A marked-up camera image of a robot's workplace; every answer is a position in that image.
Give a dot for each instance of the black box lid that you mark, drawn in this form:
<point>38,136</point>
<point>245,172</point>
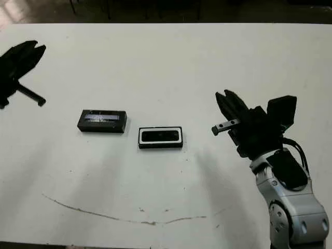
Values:
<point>103,122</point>

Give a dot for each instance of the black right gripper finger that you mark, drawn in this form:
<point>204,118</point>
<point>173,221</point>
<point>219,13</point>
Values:
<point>238,109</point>
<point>225,109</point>

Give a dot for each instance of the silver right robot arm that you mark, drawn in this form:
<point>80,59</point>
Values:
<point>290,202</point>

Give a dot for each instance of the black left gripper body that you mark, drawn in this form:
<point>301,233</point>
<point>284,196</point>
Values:
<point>7,80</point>

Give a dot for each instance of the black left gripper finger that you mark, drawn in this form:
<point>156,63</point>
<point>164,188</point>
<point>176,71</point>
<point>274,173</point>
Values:
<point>32,61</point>
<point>23,53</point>

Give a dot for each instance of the black box white insert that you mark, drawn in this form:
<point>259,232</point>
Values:
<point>160,145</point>

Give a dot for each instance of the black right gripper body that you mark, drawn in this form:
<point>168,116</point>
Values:
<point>256,135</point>

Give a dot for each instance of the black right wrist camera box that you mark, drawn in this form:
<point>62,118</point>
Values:
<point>282,111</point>

